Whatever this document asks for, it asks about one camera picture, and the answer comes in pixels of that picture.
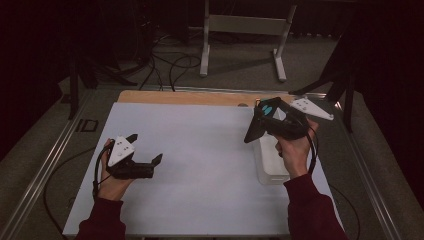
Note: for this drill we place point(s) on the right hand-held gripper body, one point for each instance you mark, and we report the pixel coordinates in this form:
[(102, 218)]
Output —
[(295, 128)]

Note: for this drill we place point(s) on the white plastic tray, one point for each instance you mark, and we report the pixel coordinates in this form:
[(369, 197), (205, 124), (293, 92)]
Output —
[(270, 160)]

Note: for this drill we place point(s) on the white table mat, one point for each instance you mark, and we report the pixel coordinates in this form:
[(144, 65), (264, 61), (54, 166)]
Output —
[(193, 193)]

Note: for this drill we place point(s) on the person's right hand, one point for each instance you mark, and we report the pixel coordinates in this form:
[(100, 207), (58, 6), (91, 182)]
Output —
[(296, 156)]

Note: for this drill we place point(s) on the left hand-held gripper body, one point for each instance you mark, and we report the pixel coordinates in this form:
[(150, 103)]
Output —
[(121, 151)]

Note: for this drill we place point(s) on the metal floor rail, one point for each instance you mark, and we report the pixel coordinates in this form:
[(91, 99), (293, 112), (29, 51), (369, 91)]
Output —
[(43, 166), (373, 186)]

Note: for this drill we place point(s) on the person's left hand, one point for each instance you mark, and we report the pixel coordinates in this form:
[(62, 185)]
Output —
[(113, 188)]

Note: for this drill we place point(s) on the black metal stand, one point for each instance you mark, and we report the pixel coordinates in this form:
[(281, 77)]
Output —
[(348, 103), (73, 90)]

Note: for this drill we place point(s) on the white metal desk frame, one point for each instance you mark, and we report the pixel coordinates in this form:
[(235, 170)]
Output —
[(245, 25)]

